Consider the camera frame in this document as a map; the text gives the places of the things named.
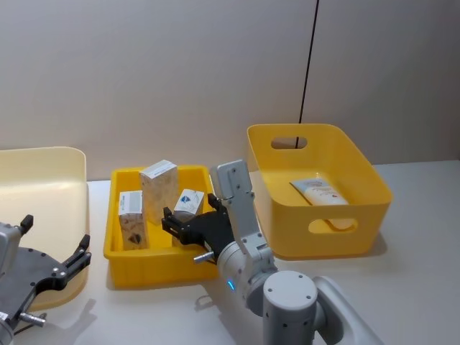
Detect white carton with barcode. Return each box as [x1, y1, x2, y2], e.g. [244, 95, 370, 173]
[117, 190, 150, 252]

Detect thin black hanging cable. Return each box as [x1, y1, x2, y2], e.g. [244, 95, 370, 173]
[296, 0, 321, 149]

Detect tall white patterned carton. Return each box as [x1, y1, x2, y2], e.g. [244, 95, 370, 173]
[139, 159, 179, 226]

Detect shallow yellow plastic tray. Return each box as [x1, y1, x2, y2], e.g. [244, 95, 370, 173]
[103, 165, 221, 289]

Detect small white carton blue print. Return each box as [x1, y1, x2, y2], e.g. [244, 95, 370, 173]
[172, 188, 206, 224]

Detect cream lotion tube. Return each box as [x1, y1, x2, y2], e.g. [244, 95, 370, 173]
[289, 178, 356, 231]

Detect deep yellow plastic basket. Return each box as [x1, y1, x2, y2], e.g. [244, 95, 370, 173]
[246, 123, 395, 260]

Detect cream plastic bin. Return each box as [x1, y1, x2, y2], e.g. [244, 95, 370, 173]
[0, 146, 91, 313]

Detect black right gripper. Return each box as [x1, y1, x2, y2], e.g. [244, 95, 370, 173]
[161, 193, 235, 262]

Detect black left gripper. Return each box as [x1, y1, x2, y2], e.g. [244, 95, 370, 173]
[0, 213, 93, 326]

